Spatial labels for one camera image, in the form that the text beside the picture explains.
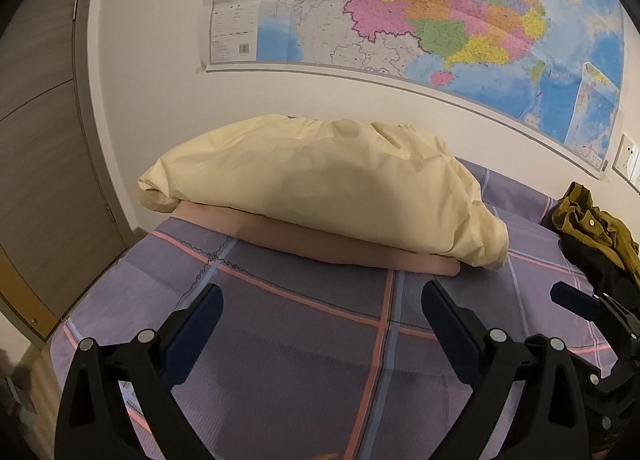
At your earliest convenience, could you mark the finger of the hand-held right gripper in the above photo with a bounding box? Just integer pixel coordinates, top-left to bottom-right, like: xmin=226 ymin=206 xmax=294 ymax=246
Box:
xmin=550 ymin=281 xmax=640 ymax=341
xmin=570 ymin=356 xmax=631 ymax=396

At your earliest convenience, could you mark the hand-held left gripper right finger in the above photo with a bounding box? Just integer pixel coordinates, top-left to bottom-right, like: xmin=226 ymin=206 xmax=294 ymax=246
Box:
xmin=421 ymin=280 xmax=588 ymax=460

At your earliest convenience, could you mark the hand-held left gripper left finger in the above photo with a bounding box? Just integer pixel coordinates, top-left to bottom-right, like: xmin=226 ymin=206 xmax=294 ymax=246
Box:
xmin=54 ymin=283 xmax=224 ymax=460

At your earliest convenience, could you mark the cream shirt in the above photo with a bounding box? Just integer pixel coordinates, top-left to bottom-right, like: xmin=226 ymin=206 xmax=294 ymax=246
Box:
xmin=137 ymin=113 xmax=511 ymax=271

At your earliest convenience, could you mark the black garment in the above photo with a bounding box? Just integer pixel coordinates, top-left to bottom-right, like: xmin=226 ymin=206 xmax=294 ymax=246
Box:
xmin=542 ymin=210 xmax=640 ymax=301

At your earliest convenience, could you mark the olive jacket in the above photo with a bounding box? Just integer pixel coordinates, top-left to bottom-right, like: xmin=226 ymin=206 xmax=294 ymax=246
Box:
xmin=552 ymin=181 xmax=640 ymax=273

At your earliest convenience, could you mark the purple plaid bed sheet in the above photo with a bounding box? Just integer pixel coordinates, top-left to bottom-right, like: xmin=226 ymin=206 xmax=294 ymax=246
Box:
xmin=50 ymin=155 xmax=640 ymax=460

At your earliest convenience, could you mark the pink garment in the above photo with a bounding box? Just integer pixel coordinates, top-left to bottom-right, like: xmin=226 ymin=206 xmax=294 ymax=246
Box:
xmin=170 ymin=202 xmax=461 ymax=277

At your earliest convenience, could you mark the wooden door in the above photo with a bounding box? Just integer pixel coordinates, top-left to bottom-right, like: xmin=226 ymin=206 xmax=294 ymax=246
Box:
xmin=0 ymin=0 xmax=137 ymax=343

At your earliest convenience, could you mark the colourful wall map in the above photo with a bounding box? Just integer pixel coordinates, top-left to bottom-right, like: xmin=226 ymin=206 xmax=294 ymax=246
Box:
xmin=202 ymin=0 xmax=626 ymax=181

